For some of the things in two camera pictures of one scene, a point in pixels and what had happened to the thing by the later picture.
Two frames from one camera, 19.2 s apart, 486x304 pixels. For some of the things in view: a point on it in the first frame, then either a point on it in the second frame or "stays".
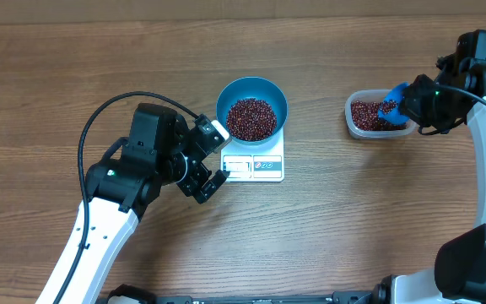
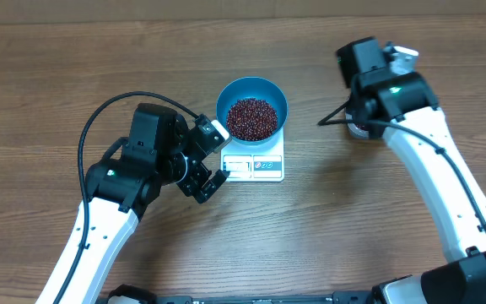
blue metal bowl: (254, 110) stays
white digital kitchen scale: (255, 163) stays
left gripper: (190, 185) stays
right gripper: (412, 106) → (350, 110)
